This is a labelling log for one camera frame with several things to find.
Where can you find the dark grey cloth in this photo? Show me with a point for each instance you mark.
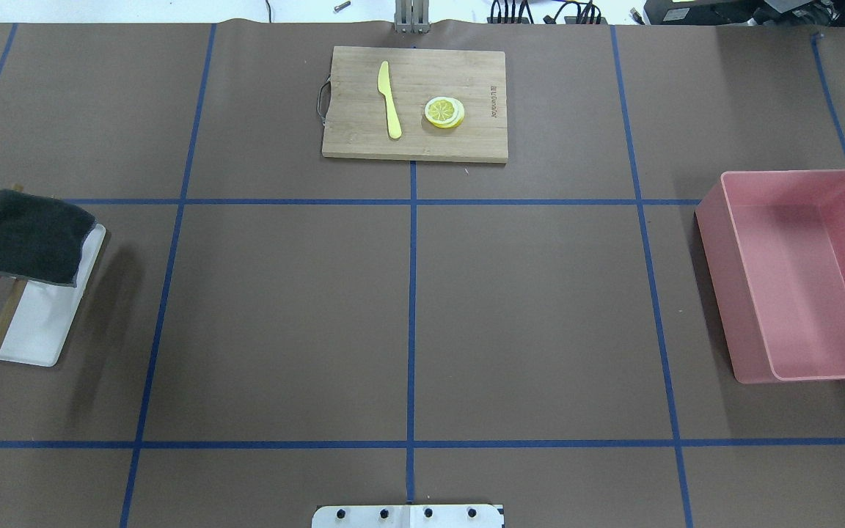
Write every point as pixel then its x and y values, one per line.
pixel 42 238

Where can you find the white rectangular tray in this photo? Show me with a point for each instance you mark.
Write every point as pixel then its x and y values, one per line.
pixel 45 313

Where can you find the yellow plastic knife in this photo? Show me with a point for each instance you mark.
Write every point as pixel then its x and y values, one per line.
pixel 393 123

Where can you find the wooden cutting board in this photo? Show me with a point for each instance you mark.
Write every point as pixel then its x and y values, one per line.
pixel 355 122

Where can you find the yellow lemon slice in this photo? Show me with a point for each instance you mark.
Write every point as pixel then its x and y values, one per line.
pixel 445 112

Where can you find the pink plastic bin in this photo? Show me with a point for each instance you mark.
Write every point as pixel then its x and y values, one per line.
pixel 775 247

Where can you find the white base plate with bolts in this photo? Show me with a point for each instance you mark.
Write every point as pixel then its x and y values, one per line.
pixel 439 515

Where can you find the aluminium frame post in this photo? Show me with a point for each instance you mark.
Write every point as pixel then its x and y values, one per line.
pixel 412 17

